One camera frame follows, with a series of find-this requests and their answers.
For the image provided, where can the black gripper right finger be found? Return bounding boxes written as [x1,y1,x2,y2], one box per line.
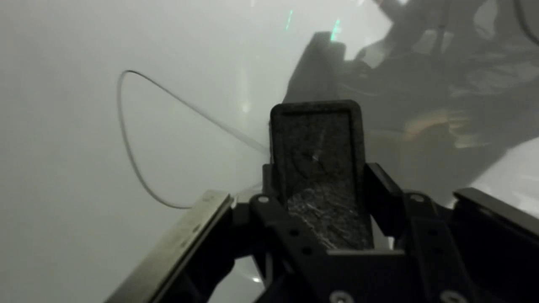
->
[366,159,539,303]

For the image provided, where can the black felt duster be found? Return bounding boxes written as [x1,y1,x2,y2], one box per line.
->
[268,97,376,252]

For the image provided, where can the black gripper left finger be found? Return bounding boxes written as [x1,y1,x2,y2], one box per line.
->
[105,190,367,303]

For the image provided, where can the large white whiteboard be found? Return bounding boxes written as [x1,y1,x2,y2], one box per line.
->
[0,0,539,303]

